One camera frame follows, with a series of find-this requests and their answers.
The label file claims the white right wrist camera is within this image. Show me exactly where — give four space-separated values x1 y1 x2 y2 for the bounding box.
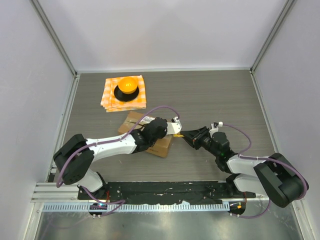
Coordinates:
209 121 223 134

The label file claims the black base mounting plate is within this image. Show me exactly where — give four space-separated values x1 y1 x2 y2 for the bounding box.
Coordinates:
92 181 256 205

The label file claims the orange bowl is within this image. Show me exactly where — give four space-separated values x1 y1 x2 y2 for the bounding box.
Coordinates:
118 76 138 95

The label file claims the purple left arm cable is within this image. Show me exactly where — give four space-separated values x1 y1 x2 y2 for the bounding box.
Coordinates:
56 106 181 217

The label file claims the orange checkered cloth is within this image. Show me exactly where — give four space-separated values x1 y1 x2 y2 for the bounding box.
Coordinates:
100 75 147 113

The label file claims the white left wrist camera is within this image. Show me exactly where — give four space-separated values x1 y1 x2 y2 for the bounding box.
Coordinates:
166 116 182 135

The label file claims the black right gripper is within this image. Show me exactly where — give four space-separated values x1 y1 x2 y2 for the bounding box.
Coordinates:
180 126 220 158

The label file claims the white slotted cable duct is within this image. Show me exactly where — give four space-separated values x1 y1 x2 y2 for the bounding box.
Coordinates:
42 201 230 213

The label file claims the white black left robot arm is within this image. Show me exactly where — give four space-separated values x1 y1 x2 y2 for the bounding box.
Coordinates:
53 117 168 200

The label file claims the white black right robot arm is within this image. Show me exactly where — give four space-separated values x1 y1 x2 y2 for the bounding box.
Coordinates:
181 127 309 208

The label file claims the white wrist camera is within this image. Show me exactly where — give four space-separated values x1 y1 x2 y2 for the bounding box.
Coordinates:
166 116 182 135
209 121 223 134

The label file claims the brown cardboard express box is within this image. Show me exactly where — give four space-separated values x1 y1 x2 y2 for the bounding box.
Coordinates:
117 111 173 158

